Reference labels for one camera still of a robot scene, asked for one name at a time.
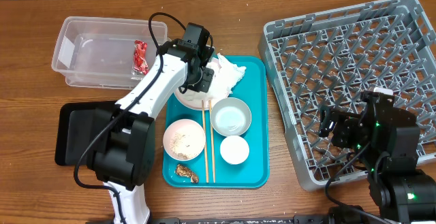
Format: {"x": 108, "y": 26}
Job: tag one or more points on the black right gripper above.
{"x": 344, "y": 124}

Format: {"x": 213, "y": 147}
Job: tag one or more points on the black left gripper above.
{"x": 205, "y": 83}

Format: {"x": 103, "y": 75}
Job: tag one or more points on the white napkin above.
{"x": 233, "y": 74}

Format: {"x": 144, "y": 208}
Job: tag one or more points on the small white cup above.
{"x": 234, "y": 150}

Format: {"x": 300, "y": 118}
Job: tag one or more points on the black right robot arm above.
{"x": 384, "y": 138}

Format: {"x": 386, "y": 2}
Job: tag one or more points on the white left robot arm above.
{"x": 121, "y": 151}

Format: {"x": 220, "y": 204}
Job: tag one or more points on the grey dishwasher rack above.
{"x": 329, "y": 58}

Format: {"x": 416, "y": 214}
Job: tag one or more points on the left wooden chopstick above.
{"x": 205, "y": 144}

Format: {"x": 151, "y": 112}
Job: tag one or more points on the pink round plate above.
{"x": 218, "y": 89}

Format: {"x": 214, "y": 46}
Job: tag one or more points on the grey-green bowl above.
{"x": 231, "y": 116}

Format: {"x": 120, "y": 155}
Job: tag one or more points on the red snack wrapper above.
{"x": 140, "y": 64}

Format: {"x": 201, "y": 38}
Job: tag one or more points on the pink bowl with rice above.
{"x": 184, "y": 140}

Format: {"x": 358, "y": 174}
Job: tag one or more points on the teal plastic tray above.
{"x": 252, "y": 173}

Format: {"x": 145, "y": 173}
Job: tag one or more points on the brown food scrap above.
{"x": 184, "y": 171}

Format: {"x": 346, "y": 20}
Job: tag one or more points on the clear plastic bin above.
{"x": 97, "y": 52}

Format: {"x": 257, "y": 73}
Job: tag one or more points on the black tray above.
{"x": 74, "y": 130}

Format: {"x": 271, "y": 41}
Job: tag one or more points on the black table edge rail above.
{"x": 296, "y": 219}

